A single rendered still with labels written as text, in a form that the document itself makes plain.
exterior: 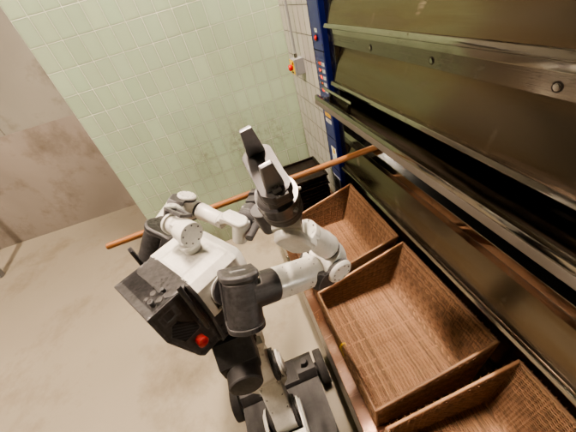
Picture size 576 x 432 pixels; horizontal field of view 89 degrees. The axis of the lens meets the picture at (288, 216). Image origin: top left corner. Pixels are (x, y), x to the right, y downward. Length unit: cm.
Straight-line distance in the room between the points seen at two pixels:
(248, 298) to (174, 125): 200
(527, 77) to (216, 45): 199
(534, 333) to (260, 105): 219
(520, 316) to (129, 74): 248
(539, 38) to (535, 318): 73
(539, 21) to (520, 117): 20
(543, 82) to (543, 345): 71
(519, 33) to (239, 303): 82
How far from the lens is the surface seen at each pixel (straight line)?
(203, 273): 81
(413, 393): 126
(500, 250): 108
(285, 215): 56
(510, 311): 118
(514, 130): 90
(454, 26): 96
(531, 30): 82
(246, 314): 74
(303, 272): 80
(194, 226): 80
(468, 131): 98
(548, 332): 114
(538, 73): 84
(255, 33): 248
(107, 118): 260
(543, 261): 76
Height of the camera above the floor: 193
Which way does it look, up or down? 38 degrees down
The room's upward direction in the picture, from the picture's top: 16 degrees counter-clockwise
